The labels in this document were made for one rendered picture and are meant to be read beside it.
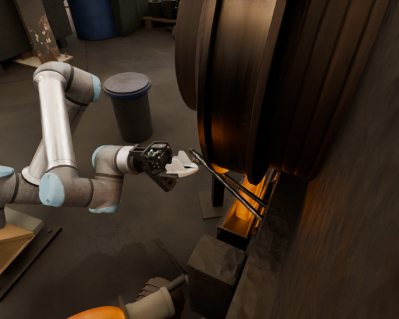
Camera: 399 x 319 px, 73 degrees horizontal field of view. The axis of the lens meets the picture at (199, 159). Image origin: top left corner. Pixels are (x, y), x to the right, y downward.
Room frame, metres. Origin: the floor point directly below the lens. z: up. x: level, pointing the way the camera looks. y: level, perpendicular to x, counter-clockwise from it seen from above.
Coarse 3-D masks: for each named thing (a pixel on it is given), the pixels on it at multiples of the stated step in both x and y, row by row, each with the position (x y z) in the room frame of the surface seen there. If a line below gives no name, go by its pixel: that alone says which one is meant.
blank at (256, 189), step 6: (246, 180) 0.44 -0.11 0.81; (246, 186) 0.43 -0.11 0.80; (252, 186) 0.43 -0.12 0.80; (258, 186) 0.45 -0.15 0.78; (240, 192) 0.42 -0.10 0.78; (252, 192) 0.41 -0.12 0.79; (258, 192) 0.48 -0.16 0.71; (246, 198) 0.41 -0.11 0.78; (240, 204) 0.41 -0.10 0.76; (252, 204) 0.42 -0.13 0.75; (240, 210) 0.40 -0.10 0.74; (246, 210) 0.40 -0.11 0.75; (240, 216) 0.41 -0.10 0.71; (246, 216) 0.39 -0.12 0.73
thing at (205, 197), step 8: (216, 184) 0.97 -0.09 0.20; (200, 192) 1.08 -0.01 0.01; (208, 192) 1.08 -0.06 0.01; (216, 192) 0.97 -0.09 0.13; (224, 192) 1.08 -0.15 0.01; (200, 200) 1.02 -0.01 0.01; (208, 200) 1.02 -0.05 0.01; (216, 200) 0.97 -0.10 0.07; (224, 200) 1.02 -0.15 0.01; (208, 208) 0.96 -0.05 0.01; (216, 208) 0.96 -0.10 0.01; (224, 208) 0.96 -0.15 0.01; (208, 216) 0.90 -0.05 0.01; (216, 216) 0.90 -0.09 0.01
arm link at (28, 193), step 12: (72, 72) 1.04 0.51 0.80; (84, 72) 1.09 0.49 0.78; (72, 84) 1.02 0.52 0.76; (84, 84) 1.05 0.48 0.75; (96, 84) 1.08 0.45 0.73; (72, 96) 1.02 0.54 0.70; (84, 96) 1.03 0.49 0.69; (96, 96) 1.06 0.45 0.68; (72, 108) 1.01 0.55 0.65; (84, 108) 1.04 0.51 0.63; (72, 120) 1.00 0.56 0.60; (72, 132) 1.00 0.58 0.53; (36, 156) 0.93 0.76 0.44; (24, 168) 0.93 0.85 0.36; (36, 168) 0.90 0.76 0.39; (24, 180) 0.87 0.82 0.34; (36, 180) 0.87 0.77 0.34; (24, 192) 0.83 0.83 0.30; (36, 192) 0.85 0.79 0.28; (36, 204) 0.85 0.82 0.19
